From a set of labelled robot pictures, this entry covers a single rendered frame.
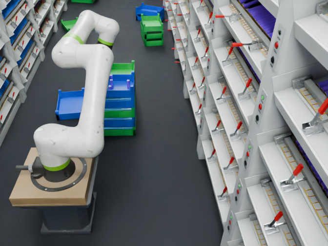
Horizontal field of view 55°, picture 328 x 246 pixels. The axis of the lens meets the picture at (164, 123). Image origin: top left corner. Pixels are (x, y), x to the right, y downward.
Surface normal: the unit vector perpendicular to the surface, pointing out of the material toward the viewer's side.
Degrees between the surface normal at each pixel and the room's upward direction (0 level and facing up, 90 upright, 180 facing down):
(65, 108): 0
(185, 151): 0
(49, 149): 88
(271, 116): 90
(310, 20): 20
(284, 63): 90
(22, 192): 1
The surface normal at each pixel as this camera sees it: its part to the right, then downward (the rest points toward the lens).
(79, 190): 0.02, -0.79
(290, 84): 0.08, 0.62
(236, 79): -0.32, -0.72
